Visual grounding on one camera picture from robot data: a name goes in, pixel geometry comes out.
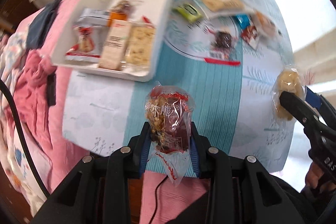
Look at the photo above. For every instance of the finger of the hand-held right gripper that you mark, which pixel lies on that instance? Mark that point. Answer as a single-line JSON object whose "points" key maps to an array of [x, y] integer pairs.
{"points": [[294, 103], [313, 98]]}

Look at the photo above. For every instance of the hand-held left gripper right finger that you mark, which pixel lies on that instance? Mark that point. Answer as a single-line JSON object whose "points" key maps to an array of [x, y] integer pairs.
{"points": [[195, 158]]}

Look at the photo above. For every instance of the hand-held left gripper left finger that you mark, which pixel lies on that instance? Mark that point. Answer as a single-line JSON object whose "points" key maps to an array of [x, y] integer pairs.
{"points": [[144, 155]]}

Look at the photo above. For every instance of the clear round bun packet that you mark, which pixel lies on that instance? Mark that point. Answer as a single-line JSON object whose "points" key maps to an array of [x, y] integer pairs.
{"points": [[287, 82]]}

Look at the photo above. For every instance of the clear walnut date packet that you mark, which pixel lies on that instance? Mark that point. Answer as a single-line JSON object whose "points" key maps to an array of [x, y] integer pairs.
{"points": [[123, 5], [168, 113]]}

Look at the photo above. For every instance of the dark date packet red stripe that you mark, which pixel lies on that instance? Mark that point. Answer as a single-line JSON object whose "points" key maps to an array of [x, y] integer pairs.
{"points": [[223, 40]]}

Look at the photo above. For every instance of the blue snack packet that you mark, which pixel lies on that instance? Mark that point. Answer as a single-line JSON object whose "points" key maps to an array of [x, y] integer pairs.
{"points": [[242, 20]]}

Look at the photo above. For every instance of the long cake slice packet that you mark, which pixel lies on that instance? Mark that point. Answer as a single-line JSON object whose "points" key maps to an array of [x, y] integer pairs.
{"points": [[115, 45]]}

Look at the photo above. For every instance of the beige cracker packet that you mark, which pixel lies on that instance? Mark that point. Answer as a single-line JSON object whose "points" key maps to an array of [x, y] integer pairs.
{"points": [[223, 1]]}

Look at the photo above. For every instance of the red white snack packet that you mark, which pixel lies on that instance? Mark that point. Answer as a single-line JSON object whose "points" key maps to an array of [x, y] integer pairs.
{"points": [[84, 43]]}

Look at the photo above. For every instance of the green snack packet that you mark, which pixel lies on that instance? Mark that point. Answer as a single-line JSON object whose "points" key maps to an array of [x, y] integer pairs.
{"points": [[187, 11]]}

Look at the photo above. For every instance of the white gold snack packet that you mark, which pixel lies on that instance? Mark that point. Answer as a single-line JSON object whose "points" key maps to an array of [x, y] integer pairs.
{"points": [[90, 15]]}

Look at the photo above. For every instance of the white plastic tray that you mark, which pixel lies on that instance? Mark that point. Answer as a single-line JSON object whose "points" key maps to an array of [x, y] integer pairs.
{"points": [[155, 3]]}

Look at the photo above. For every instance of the person's right hand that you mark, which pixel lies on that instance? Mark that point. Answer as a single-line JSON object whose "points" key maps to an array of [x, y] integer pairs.
{"points": [[315, 175]]}

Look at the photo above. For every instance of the printed tablecloth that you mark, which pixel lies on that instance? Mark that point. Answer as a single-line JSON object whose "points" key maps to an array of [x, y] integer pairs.
{"points": [[210, 108]]}

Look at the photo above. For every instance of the red brown small packet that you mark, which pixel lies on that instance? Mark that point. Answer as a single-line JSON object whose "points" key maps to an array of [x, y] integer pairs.
{"points": [[250, 35]]}

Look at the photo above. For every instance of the orange bun packet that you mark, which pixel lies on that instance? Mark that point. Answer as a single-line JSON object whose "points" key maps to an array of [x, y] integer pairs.
{"points": [[265, 23]]}

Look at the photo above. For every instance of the black rectangular object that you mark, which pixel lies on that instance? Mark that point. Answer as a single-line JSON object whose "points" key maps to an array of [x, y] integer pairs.
{"points": [[51, 90]]}

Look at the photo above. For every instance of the pink fleece garment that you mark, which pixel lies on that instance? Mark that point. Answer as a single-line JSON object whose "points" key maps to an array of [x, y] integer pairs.
{"points": [[34, 77]]}

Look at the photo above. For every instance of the floral quilt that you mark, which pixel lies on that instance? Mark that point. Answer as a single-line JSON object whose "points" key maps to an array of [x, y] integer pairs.
{"points": [[13, 56]]}

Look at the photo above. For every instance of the dark blue jeans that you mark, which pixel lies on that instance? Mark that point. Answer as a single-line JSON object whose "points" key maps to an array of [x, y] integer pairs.
{"points": [[42, 24]]}

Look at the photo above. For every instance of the dark wooden door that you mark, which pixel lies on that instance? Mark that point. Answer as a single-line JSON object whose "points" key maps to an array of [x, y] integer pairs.
{"points": [[13, 8]]}

